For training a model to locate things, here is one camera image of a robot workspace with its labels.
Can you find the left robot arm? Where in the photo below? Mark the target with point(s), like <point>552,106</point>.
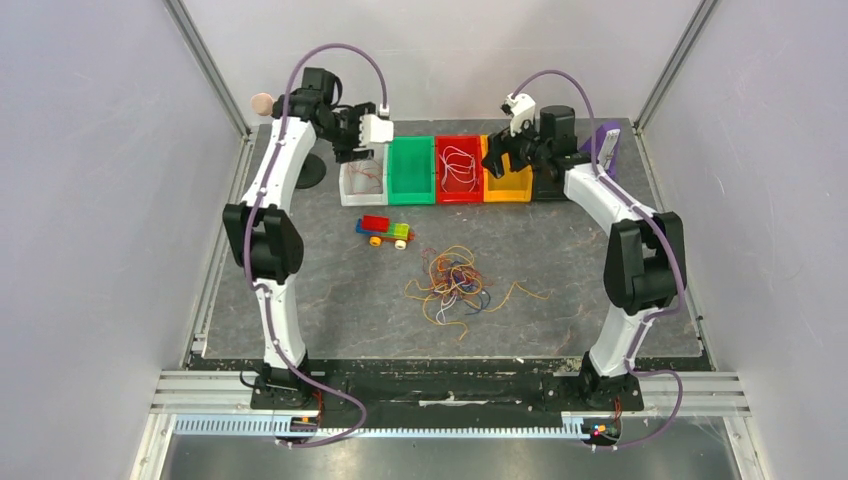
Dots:
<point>262,237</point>

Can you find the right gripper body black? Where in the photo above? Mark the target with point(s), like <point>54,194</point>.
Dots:
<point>506,152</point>

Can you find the black bin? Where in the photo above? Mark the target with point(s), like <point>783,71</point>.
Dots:
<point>547,188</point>

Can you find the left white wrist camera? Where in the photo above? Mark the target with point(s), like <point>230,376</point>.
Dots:
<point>377,127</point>

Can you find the pink microphone on stand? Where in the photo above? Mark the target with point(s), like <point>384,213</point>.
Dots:
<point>313,169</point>

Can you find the yellow bin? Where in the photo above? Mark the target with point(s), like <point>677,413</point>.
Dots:
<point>512,187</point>

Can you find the white slotted cable duct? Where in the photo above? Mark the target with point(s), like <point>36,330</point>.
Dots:
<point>279,426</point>

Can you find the red bin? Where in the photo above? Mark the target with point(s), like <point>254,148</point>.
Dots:
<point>458,169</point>

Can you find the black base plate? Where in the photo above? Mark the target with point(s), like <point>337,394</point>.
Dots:
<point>443,393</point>

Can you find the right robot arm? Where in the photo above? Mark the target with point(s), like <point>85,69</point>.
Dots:
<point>644,268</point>

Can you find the green bin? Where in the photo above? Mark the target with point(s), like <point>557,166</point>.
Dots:
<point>411,171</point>

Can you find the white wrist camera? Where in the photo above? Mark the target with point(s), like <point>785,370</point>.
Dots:
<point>377,127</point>
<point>521,109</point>

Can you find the white bin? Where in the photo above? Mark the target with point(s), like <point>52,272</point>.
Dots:
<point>364,183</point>

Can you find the toy brick car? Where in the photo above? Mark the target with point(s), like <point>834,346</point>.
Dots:
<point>381,230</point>

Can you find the purple metronome holder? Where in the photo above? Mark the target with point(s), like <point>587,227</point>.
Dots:
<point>605,145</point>

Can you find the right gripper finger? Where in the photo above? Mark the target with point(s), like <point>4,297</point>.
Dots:
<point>493,162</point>
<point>499,143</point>

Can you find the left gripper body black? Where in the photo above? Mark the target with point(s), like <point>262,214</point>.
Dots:
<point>345,131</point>

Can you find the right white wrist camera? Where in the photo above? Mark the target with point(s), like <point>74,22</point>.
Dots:
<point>521,109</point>

